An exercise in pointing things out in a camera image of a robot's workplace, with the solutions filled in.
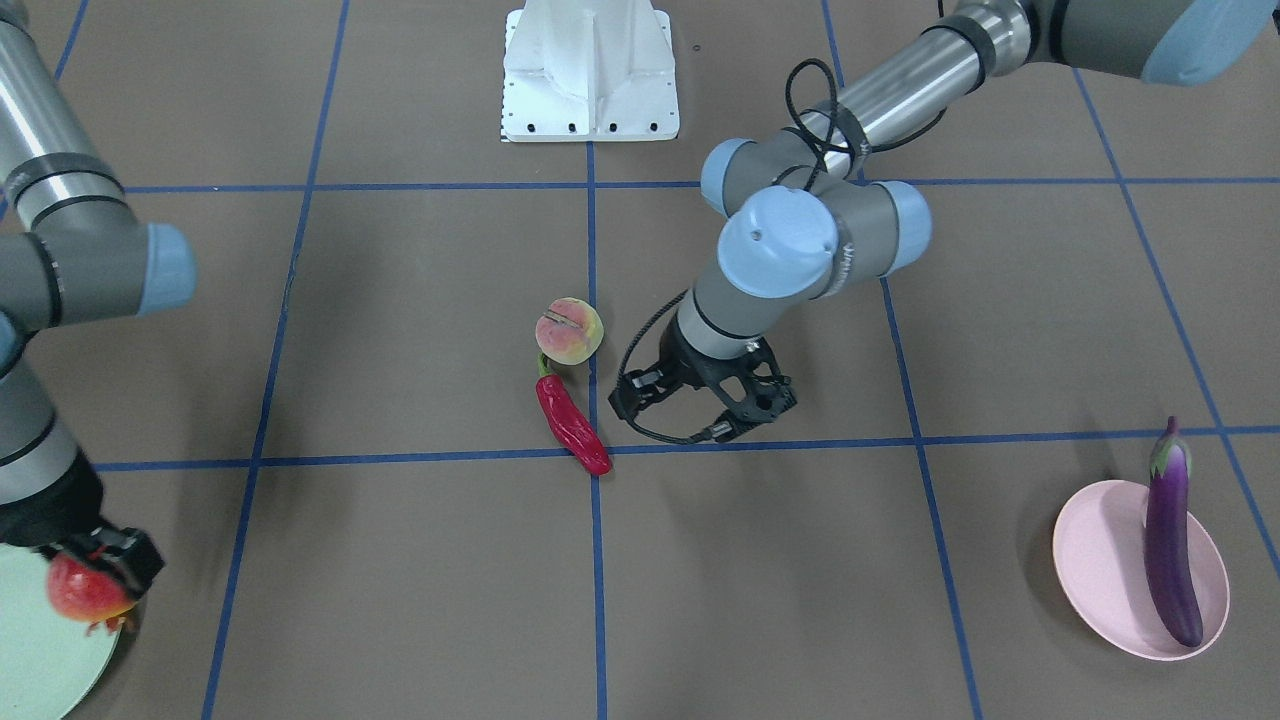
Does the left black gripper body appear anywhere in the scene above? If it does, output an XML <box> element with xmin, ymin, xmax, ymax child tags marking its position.
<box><xmin>645</xmin><ymin>320</ymin><xmax>762</xmax><ymax>396</ymax></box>

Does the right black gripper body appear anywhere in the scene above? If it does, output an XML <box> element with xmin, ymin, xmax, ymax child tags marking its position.
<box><xmin>1</xmin><ymin>470</ymin><xmax>166</xmax><ymax>600</ymax></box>

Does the red pomegranate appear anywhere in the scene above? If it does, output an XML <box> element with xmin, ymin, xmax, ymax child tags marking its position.
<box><xmin>45</xmin><ymin>553</ymin><xmax>137</xmax><ymax>635</ymax></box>

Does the red chili pepper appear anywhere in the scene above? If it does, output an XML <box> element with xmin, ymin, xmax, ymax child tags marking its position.
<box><xmin>535</xmin><ymin>354</ymin><xmax>613</xmax><ymax>477</ymax></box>

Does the peach fruit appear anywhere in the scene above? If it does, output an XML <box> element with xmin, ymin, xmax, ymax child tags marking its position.
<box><xmin>534</xmin><ymin>297</ymin><xmax>605</xmax><ymax>366</ymax></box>

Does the purple eggplant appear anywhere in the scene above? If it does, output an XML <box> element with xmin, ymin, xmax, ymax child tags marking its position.
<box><xmin>1143</xmin><ymin>416</ymin><xmax>1204</xmax><ymax>648</ymax></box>

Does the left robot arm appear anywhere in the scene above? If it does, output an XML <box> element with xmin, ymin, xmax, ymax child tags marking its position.
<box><xmin>609</xmin><ymin>1</ymin><xmax>1277</xmax><ymax>443</ymax></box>

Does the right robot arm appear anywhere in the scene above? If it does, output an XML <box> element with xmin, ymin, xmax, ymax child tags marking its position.
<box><xmin>1</xmin><ymin>1</ymin><xmax>197</xmax><ymax>601</ymax></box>

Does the green plate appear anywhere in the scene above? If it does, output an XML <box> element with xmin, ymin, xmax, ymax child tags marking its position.
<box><xmin>1</xmin><ymin>544</ymin><xmax>119</xmax><ymax>719</ymax></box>

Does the pink plate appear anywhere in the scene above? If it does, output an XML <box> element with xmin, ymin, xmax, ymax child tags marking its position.
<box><xmin>1052</xmin><ymin>479</ymin><xmax>1231</xmax><ymax>662</ymax></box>

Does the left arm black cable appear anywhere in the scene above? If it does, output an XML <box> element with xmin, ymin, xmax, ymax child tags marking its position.
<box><xmin>620</xmin><ymin>58</ymin><xmax>951</xmax><ymax>446</ymax></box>

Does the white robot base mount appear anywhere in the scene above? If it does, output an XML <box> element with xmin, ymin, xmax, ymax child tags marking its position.
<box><xmin>500</xmin><ymin>1</ymin><xmax>681</xmax><ymax>143</ymax></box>

